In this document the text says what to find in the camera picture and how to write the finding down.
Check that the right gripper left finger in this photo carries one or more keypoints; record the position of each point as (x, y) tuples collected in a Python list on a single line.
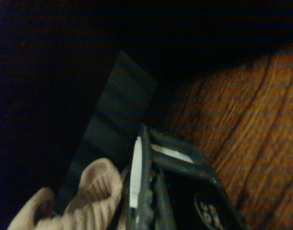
[(141, 191)]

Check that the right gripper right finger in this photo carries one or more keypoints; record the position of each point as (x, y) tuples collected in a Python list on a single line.
[(179, 163)]

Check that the beige shoe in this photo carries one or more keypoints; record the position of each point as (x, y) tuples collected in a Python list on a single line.
[(93, 208)]

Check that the brown shoe rack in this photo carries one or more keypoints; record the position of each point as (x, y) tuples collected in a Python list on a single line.
[(244, 107)]

